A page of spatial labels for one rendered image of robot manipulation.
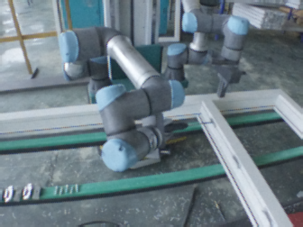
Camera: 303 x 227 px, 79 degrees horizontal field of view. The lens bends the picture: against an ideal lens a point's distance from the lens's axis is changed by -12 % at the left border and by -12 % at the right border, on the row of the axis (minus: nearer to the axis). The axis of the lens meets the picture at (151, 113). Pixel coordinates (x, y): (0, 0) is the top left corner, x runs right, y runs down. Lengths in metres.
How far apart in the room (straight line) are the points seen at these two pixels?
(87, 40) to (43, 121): 0.35
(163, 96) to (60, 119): 0.46
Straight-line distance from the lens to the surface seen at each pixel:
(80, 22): 4.33
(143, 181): 0.65
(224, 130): 0.75
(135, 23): 1.39
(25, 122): 0.88
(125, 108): 0.47
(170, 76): 1.39
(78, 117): 0.82
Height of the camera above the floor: 1.42
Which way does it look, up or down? 39 degrees down
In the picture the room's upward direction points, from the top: 3 degrees clockwise
